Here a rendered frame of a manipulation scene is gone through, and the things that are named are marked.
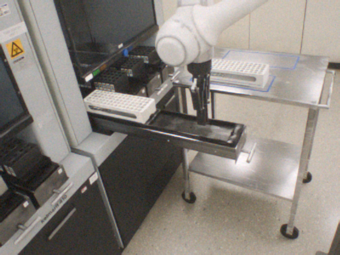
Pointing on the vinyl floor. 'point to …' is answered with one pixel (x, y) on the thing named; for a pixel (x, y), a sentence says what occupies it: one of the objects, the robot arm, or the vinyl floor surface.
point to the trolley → (280, 178)
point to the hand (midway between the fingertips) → (202, 114)
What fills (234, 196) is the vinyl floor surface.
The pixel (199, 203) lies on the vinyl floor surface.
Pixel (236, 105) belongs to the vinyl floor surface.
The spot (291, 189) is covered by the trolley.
